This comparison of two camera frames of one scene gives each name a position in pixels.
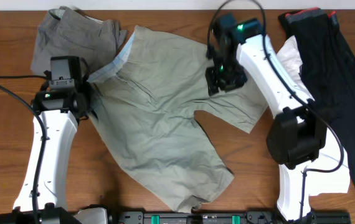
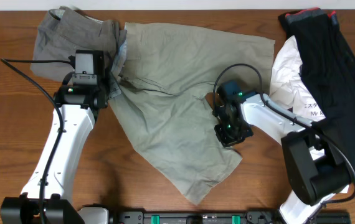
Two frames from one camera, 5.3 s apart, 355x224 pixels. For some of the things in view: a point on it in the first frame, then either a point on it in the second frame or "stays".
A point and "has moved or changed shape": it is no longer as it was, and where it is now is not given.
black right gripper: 215,83 → 227,141
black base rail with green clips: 250,217 stays
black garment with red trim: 332,78 stays
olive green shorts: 147,106 has moved or changed shape
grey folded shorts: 65,32 stays
